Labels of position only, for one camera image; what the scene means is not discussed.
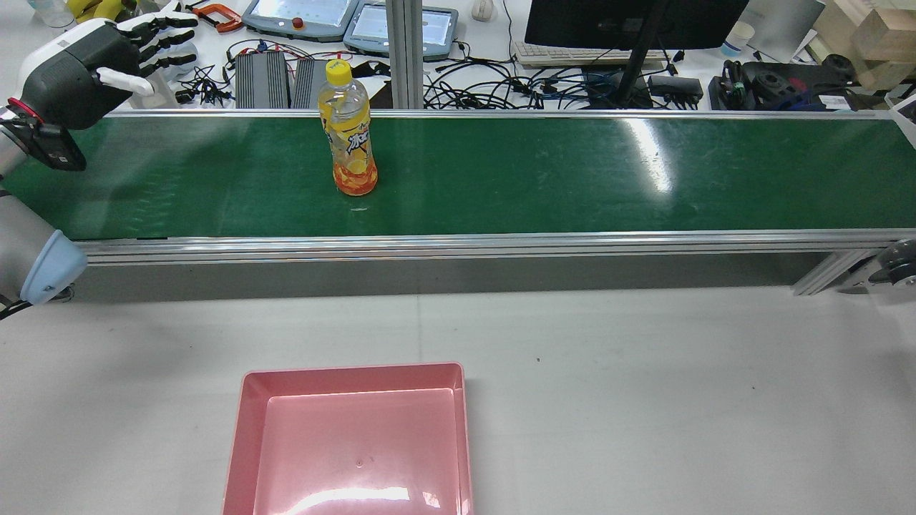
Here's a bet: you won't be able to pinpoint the yellow bananas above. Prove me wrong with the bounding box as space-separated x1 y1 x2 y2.
67 0 138 23

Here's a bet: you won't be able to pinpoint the black round robot flange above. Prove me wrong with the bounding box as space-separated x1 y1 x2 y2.
741 60 811 109

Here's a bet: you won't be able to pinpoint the pink plastic basket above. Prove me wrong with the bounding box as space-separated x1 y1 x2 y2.
221 362 475 515

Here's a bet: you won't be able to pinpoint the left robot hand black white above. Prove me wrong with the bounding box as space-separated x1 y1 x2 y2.
16 10 200 132

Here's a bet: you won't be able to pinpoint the black cable tangle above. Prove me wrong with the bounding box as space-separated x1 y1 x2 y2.
422 43 623 110

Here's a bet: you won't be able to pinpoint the orange clamp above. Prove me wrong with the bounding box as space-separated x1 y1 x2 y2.
191 2 245 34

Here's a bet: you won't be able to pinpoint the white paper cup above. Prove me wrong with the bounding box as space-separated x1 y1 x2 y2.
721 21 757 59

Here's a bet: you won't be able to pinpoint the white keyboard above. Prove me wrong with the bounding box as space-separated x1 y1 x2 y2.
513 41 671 71

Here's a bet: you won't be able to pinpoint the black caster wheel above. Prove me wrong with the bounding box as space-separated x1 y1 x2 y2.
868 239 916 288

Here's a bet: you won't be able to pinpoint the aluminium frame post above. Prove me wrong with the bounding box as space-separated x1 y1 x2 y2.
385 0 425 110

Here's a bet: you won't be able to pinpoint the green conveyor belt aluminium frame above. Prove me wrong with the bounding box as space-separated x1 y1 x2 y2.
0 109 916 296

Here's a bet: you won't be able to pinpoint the clear water bottle red label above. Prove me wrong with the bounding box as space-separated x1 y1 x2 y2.
27 0 77 29

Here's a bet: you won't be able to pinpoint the black finned power box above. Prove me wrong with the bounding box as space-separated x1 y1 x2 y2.
290 57 331 110
235 51 291 110

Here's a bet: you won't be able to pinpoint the small black cable bundle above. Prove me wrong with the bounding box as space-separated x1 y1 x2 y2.
175 64 231 107

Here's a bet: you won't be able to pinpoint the blue cable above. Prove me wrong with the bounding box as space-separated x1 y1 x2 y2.
533 67 625 99

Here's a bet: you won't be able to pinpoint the black monitor stand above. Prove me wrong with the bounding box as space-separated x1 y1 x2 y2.
613 0 678 109

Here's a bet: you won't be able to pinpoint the light wooden box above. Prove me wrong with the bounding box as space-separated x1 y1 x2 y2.
812 0 916 92

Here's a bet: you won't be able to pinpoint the grey teach pendant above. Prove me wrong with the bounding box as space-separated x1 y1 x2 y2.
343 2 460 63
241 0 361 43

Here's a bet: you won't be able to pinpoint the orange juice bottle yellow cap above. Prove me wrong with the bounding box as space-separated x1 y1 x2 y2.
318 59 379 197

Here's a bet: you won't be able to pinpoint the red and black wires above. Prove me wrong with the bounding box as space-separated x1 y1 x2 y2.
226 40 324 64

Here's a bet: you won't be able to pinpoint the black monitor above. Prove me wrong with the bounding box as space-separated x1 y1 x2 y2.
524 0 751 52

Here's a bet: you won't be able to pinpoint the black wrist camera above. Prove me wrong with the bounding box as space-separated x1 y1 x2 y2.
0 118 87 172

